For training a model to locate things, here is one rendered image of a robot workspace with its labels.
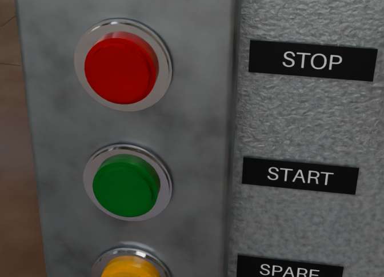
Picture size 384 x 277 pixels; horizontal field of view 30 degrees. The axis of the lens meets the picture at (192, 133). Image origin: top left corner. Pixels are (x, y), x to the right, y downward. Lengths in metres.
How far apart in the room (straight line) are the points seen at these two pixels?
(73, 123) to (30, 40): 0.04
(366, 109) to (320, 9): 0.04
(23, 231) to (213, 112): 2.36
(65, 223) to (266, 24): 0.12
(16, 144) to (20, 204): 0.44
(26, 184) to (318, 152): 2.58
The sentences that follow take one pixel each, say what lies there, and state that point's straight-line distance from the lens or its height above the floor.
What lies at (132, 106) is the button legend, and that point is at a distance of 0.26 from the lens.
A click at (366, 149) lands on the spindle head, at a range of 0.29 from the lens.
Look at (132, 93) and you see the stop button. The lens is 0.26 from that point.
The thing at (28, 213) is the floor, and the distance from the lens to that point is 2.69.
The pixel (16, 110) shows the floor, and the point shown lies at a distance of 3.38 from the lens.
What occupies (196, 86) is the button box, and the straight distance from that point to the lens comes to 0.26.
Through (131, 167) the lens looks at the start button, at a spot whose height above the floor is 1.43.
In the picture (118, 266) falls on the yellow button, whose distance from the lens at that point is 0.31.
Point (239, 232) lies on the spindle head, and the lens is 0.31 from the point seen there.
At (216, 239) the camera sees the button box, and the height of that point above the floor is 1.40.
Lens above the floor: 1.58
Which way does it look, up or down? 30 degrees down
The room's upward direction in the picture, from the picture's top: 1 degrees clockwise
